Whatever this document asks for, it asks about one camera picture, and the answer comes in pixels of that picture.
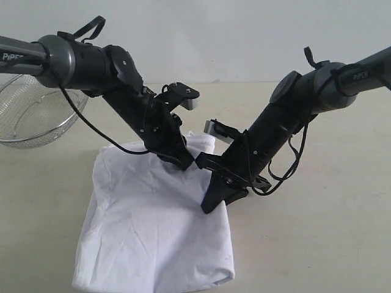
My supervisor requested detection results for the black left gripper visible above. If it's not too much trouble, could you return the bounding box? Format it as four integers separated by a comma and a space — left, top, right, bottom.
134, 103, 194, 170

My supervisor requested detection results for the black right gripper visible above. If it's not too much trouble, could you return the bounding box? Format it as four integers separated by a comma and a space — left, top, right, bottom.
195, 131, 271, 214

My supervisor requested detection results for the white t-shirt red print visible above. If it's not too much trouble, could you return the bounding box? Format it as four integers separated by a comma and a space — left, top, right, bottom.
72, 142, 235, 292

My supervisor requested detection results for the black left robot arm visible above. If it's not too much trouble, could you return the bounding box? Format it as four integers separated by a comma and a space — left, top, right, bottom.
1, 34, 200, 170

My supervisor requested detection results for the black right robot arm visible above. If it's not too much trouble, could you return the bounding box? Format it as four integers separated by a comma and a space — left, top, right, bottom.
195, 47, 390, 214

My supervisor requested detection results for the metal mesh basket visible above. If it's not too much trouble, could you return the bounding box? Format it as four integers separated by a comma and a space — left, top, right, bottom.
1, 74, 78, 149

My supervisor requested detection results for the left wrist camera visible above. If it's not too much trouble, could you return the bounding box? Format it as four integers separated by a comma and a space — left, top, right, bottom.
155, 82, 200, 112

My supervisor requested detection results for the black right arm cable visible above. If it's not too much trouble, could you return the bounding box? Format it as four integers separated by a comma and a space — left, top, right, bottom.
250, 45, 349, 196

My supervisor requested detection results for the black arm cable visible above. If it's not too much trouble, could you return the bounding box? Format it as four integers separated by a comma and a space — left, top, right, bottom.
250, 45, 349, 196
0, 16, 153, 155

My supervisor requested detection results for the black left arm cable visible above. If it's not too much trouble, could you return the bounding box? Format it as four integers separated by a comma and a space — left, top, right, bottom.
0, 16, 153, 155

